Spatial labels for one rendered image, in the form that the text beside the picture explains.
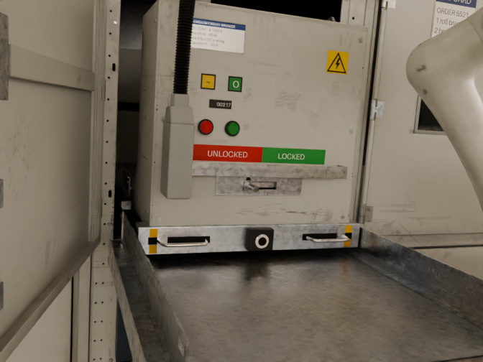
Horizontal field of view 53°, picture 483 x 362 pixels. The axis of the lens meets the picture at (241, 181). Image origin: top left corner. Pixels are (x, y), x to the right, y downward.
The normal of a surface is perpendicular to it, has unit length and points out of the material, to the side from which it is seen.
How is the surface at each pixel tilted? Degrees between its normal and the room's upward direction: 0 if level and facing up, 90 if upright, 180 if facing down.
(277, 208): 90
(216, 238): 90
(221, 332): 0
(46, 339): 90
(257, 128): 90
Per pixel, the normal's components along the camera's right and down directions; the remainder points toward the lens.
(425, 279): -0.94, -0.02
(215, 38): 0.33, 0.15
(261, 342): 0.07, -0.99
